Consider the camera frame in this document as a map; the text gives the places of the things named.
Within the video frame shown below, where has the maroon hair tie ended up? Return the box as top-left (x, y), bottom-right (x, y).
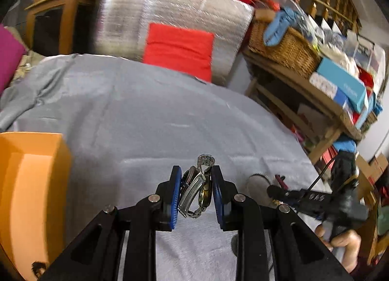
top-left (274, 173), bottom-right (289, 190)

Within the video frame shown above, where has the silver bangle bracelet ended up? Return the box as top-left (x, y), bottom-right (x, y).
top-left (246, 173), bottom-right (276, 209)

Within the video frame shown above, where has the gold and silver wristwatch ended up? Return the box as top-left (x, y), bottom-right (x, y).
top-left (178, 154), bottom-right (215, 218)

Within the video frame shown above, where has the right hand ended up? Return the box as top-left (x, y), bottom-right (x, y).
top-left (315, 224), bottom-right (361, 273)

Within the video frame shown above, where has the orange cardboard box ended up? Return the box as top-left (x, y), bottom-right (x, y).
top-left (1, 132), bottom-right (71, 280)

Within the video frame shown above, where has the teal fashion box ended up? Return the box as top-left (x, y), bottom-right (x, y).
top-left (317, 57), bottom-right (367, 114)

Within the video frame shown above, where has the white patterned box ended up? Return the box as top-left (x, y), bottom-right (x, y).
top-left (309, 72), bottom-right (348, 108)

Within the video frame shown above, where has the wooden shelf table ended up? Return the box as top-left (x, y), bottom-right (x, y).
top-left (243, 48), bottom-right (363, 164)

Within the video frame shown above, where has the grey bed sheet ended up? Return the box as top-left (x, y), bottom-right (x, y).
top-left (0, 53), bottom-right (332, 281)

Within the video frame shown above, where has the wicker basket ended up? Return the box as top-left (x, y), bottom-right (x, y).
top-left (248, 20), bottom-right (321, 79)

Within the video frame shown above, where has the light blue cloth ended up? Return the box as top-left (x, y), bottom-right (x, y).
top-left (262, 8), bottom-right (303, 47)

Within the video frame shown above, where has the small red cushion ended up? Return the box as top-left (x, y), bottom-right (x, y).
top-left (142, 23), bottom-right (214, 82)

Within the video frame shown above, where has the magenta pillow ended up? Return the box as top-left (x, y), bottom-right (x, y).
top-left (0, 24), bottom-right (28, 93)

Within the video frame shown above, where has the wooden corner cabinet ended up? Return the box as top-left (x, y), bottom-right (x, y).
top-left (26, 0), bottom-right (96, 56)

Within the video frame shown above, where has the silver foil insulation panel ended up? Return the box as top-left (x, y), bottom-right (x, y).
top-left (89, 0), bottom-right (254, 86)

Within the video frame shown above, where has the black cable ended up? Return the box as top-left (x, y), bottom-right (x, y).
top-left (305, 154), bottom-right (340, 192)

